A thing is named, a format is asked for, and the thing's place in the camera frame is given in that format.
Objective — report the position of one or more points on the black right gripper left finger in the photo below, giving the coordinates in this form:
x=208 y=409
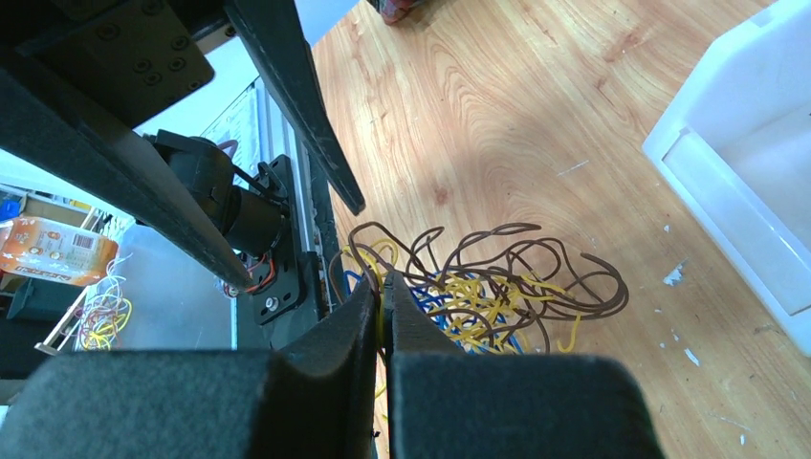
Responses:
x=309 y=399

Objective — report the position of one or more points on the plaid cloth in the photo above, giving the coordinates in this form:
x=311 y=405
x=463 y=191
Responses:
x=395 y=13

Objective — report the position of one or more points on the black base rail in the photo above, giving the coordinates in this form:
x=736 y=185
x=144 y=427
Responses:
x=299 y=294

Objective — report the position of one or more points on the orange package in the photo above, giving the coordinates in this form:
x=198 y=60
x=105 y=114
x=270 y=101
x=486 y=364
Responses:
x=44 y=249

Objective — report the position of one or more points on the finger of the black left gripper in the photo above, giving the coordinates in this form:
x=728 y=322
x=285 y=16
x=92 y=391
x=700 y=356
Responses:
x=272 y=35

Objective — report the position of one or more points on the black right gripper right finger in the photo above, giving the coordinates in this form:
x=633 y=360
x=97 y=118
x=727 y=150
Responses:
x=445 y=403

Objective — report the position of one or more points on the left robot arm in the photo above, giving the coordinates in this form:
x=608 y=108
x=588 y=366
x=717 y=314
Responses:
x=248 y=223

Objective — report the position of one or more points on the white plastic bin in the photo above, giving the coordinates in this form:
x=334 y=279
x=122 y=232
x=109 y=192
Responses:
x=734 y=144

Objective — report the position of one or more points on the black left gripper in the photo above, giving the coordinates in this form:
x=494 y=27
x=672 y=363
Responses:
x=135 y=59

